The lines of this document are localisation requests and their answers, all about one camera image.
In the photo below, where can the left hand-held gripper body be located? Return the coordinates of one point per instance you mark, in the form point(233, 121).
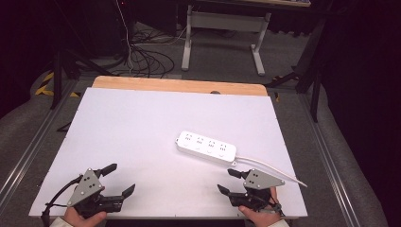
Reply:
point(85, 187)

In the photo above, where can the wooden desk top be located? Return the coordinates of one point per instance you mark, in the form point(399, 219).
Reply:
point(271, 2)

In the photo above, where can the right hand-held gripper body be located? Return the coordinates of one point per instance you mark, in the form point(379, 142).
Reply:
point(260, 180)

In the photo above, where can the yellow black floor tape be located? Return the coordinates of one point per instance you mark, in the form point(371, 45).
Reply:
point(44, 88)

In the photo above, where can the black metal stand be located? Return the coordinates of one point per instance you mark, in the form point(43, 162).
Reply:
point(315, 82)
point(57, 78)

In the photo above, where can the person's left hand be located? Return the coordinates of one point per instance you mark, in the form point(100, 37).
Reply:
point(77, 220)

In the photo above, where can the white metal desk frame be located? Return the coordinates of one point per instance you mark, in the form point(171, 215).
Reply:
point(225, 20)

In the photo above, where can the white power strip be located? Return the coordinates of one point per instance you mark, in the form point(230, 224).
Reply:
point(206, 147)

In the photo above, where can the white board sheet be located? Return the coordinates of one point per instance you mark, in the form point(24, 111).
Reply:
point(142, 132)

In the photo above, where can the person's right hand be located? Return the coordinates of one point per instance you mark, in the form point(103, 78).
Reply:
point(263, 217)

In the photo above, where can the aluminium floor rail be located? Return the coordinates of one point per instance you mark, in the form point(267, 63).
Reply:
point(327, 164)
point(31, 148)

